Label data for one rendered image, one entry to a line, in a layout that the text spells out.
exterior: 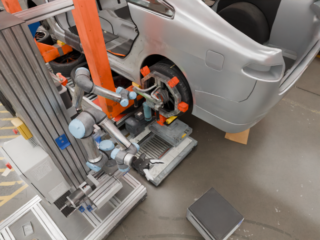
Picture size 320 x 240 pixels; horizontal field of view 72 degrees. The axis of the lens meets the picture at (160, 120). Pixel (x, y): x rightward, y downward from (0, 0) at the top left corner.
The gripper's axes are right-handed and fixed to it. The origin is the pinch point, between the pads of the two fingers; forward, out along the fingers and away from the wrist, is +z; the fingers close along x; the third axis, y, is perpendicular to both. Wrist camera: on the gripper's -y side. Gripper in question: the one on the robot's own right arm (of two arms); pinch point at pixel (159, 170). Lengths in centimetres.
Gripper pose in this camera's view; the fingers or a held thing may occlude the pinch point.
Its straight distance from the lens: 139.5
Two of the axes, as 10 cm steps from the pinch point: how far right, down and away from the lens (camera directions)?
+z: 8.9, 3.0, -3.4
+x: -4.6, 5.5, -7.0
